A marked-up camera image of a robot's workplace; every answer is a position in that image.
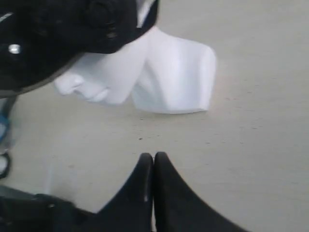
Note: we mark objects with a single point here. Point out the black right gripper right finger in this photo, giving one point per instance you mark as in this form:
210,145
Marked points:
178,208

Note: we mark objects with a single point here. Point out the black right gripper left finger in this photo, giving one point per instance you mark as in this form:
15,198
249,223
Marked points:
130,210

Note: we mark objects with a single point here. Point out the black helmet with tinted visor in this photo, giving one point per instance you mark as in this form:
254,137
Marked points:
40,39

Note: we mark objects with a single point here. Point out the white mannequin head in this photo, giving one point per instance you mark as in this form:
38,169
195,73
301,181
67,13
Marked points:
161,73

